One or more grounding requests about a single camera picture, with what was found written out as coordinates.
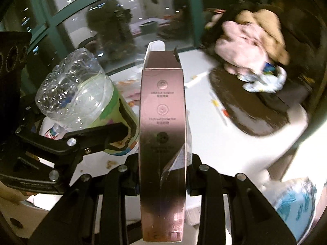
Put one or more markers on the orange printed snack wrapper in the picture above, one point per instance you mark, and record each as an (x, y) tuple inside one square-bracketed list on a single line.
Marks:
[(127, 94)]

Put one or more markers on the small bottle with colourful label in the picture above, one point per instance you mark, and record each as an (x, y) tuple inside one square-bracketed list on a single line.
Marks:
[(52, 131)]

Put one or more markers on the camouflage hat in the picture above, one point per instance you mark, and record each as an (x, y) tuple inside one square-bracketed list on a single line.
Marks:
[(245, 114)]

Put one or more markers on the black bag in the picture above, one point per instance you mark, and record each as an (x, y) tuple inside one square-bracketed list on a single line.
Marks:
[(296, 43)]

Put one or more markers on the pink fleece cloth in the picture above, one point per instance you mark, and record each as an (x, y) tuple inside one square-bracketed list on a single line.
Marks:
[(240, 46)]

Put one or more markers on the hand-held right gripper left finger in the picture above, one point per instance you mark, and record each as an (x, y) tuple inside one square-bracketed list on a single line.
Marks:
[(130, 173)]

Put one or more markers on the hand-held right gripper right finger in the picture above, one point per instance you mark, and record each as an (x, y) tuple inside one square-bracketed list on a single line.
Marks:
[(196, 178)]

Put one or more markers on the white marker with tan cap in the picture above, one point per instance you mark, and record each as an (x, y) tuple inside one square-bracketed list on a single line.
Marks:
[(196, 79)]

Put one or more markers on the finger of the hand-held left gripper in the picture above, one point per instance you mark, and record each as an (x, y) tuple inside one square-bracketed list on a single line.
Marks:
[(97, 137)]

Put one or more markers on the clear bottle with green label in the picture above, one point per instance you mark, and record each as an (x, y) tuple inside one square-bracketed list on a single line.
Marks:
[(76, 94)]

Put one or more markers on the tan plush toy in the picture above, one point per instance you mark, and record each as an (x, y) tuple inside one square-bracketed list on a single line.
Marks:
[(268, 30)]

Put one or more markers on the teal window frame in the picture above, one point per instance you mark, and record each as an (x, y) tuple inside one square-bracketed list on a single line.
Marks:
[(195, 12)]

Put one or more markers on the light printed cloth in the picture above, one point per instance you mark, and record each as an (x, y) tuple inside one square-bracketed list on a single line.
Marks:
[(265, 81)]

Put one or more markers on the person's left hand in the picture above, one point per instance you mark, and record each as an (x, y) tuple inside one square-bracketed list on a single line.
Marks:
[(10, 194)]

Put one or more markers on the bin with blue-white bag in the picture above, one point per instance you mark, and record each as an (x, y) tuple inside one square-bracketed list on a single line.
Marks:
[(293, 209)]

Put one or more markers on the rose metallic carton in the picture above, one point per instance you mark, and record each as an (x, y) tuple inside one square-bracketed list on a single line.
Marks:
[(163, 132)]

